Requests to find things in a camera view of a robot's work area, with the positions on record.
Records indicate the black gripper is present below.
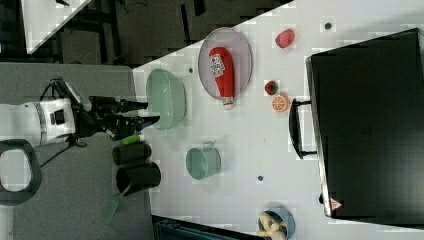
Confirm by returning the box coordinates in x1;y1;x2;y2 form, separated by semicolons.
71;96;160;140

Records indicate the red ketchup bottle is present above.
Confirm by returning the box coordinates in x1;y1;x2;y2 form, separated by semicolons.
209;47;234;110

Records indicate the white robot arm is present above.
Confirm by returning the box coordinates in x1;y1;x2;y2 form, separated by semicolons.
1;96;160;147

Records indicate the grey oval plate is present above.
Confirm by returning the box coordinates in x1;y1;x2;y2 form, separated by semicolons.
198;28;252;99

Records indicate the green round-capped object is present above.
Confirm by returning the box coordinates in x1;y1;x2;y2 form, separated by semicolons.
121;134;145;145

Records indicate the green oval colander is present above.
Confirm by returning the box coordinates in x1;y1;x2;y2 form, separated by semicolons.
146;69;186;130

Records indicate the small black cylinder holder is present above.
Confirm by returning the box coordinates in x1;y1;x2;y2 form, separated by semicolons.
112;143;152;165

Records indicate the large black cylinder holder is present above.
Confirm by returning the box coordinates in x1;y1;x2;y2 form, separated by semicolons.
116;162;161;196

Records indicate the green mug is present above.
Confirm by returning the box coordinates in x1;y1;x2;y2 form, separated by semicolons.
186;141;221;180

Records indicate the green spatula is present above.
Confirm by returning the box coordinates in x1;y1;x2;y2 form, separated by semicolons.
101;186;130;224

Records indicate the white side table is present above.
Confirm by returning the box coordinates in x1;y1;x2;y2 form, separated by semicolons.
20;0;92;54

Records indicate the dark red strawberry toy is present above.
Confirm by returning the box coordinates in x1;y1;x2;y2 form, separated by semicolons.
264;81;278;96

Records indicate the orange slice toy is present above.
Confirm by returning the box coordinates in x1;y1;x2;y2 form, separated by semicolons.
272;95;290;112

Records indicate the light strawberry toy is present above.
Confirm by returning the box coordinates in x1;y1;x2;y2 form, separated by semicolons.
275;29;295;48

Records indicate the blue cup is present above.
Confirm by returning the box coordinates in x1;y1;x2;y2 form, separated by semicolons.
257;207;296;240

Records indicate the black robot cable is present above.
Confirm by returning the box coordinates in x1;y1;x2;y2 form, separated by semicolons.
39;78;88;168

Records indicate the black ring frame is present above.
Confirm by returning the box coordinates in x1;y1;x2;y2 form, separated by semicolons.
0;139;42;206

